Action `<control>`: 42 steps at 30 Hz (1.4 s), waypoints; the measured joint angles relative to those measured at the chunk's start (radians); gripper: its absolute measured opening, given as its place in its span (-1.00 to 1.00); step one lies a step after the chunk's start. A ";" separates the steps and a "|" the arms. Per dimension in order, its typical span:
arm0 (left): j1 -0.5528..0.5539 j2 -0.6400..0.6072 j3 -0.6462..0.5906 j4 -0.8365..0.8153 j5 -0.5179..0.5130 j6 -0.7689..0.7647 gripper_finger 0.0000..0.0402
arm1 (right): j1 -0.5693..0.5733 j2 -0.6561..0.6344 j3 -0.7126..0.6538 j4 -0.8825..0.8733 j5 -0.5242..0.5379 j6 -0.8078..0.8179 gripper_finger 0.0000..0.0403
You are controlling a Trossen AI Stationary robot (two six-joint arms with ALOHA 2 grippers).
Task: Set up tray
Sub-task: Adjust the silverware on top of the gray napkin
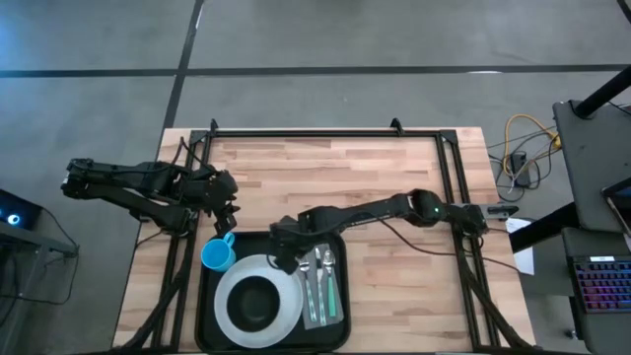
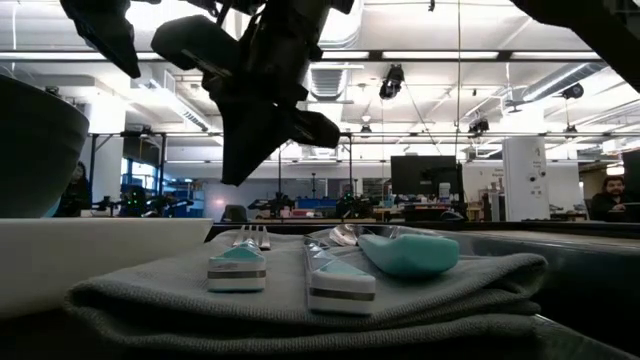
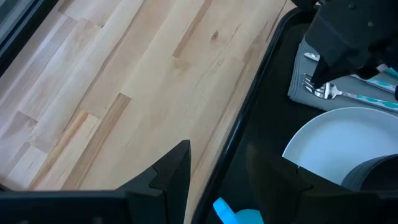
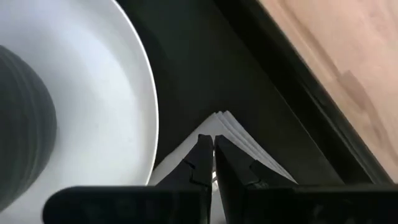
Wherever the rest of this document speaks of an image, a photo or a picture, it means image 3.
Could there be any teal-handled metal fork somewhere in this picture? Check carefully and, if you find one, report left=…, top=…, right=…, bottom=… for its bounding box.
left=302, top=73, right=398, bottom=113

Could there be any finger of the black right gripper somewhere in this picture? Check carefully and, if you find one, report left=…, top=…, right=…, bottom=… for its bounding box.
left=310, top=55, right=335, bottom=90
left=356, top=60, right=382, bottom=81

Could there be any black table edge frame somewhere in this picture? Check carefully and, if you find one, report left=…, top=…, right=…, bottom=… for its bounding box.
left=0, top=0, right=60, bottom=78

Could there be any blue plastic cup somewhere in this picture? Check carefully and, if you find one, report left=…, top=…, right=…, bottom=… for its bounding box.
left=212, top=197, right=265, bottom=224

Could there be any dark grey bowl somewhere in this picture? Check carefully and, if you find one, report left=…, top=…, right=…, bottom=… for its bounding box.
left=340, top=153, right=398, bottom=193

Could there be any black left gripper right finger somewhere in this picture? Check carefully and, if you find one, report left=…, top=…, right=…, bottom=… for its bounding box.
left=245, top=143, right=313, bottom=224

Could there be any white round plate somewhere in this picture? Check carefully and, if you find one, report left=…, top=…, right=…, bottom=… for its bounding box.
left=282, top=106, right=398, bottom=187

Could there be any teal-handled metal spoon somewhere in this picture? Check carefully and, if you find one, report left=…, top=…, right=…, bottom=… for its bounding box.
left=376, top=63, right=398, bottom=79

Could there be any grey cloth napkin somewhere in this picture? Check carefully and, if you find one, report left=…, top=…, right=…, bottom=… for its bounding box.
left=287, top=33, right=398, bottom=118

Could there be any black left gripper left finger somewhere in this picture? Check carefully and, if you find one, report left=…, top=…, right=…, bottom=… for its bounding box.
left=115, top=139, right=192, bottom=224

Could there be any teal-handled metal knife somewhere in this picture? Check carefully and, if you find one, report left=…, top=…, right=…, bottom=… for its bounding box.
left=303, top=52, right=398, bottom=95

